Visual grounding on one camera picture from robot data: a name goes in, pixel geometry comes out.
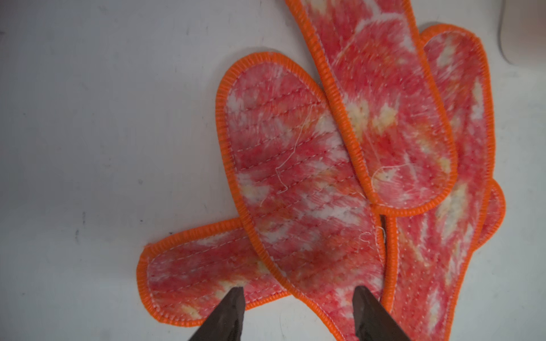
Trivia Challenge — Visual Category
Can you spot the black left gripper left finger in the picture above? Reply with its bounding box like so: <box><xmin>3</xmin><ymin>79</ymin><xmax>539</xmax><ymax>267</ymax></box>
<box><xmin>189</xmin><ymin>287</ymin><xmax>245</xmax><ymax>341</ymax></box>

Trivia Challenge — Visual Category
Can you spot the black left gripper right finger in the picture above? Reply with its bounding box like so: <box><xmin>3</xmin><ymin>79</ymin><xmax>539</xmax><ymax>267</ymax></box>
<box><xmin>353</xmin><ymin>286</ymin><xmax>410</xmax><ymax>341</ymax></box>

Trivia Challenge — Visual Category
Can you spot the red orange-edged insole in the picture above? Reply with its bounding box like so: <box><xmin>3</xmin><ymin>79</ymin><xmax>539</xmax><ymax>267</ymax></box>
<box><xmin>136</xmin><ymin>178</ymin><xmax>507</xmax><ymax>328</ymax></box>
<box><xmin>382</xmin><ymin>24</ymin><xmax>496</xmax><ymax>340</ymax></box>
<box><xmin>287</xmin><ymin>1</ymin><xmax>457</xmax><ymax>217</ymax></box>
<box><xmin>216</xmin><ymin>52</ymin><xmax>385</xmax><ymax>340</ymax></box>

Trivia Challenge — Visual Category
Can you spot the white rectangular storage tray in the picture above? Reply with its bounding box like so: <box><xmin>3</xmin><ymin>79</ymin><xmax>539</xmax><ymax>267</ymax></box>
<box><xmin>499</xmin><ymin>0</ymin><xmax>545</xmax><ymax>68</ymax></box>

